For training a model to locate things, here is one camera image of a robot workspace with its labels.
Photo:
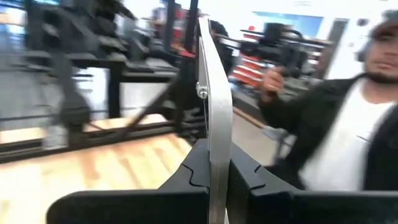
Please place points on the person's hand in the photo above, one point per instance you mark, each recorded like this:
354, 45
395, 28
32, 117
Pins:
272, 82

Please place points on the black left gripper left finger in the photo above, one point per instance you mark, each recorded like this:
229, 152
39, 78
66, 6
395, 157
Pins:
140, 208

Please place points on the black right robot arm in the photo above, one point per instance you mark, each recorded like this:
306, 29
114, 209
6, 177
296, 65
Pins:
74, 115

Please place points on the person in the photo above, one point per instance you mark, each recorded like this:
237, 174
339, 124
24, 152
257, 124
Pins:
342, 140

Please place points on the red storage bins shelf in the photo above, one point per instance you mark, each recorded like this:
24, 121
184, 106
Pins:
248, 70

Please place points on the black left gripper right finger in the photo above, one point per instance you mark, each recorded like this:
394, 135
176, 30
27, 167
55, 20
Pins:
280, 208

